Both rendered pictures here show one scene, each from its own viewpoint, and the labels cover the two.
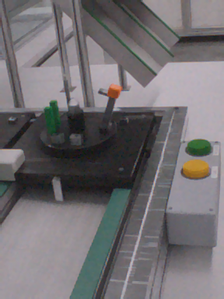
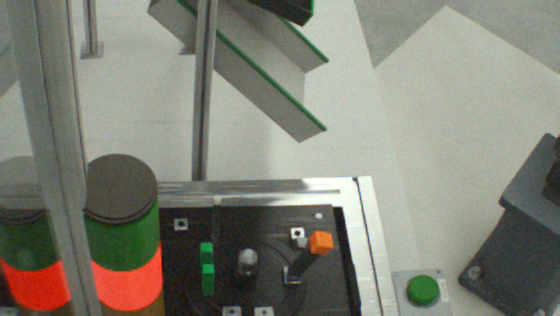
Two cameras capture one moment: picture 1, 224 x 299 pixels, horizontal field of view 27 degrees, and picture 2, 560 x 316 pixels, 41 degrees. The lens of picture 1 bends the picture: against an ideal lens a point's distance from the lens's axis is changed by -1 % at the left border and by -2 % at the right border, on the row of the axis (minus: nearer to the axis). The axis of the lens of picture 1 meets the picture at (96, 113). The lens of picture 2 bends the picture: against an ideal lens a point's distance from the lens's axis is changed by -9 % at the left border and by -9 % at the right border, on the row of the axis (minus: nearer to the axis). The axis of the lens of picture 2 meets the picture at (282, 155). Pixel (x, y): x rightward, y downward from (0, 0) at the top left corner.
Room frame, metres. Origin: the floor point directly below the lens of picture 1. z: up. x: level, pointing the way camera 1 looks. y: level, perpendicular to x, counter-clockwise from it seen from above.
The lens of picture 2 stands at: (0.35, 0.27, 1.78)
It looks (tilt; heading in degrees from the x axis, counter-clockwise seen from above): 50 degrees down; 329
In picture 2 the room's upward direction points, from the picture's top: 9 degrees clockwise
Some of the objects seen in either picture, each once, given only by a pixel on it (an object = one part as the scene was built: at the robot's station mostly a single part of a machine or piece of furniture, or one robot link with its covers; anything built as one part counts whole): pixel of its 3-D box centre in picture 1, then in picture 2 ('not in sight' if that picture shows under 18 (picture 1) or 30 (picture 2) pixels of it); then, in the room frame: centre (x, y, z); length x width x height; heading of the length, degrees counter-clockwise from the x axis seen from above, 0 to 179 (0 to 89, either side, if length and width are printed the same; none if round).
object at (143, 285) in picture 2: not in sight; (124, 260); (0.63, 0.21, 1.33); 0.05 x 0.05 x 0.05
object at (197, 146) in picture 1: (199, 149); (422, 291); (0.69, -0.16, 0.96); 0.04 x 0.04 x 0.02
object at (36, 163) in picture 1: (79, 144); (243, 292); (0.77, 0.04, 0.96); 0.24 x 0.24 x 0.02; 72
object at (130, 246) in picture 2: not in sight; (118, 216); (0.63, 0.21, 1.38); 0.05 x 0.05 x 0.05
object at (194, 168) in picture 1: (195, 170); not in sight; (0.62, -0.14, 0.96); 0.04 x 0.04 x 0.02
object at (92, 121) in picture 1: (78, 134); (244, 284); (0.77, 0.04, 0.98); 0.14 x 0.14 x 0.02
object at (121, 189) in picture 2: not in sight; (128, 292); (0.63, 0.21, 1.29); 0.12 x 0.05 x 0.25; 162
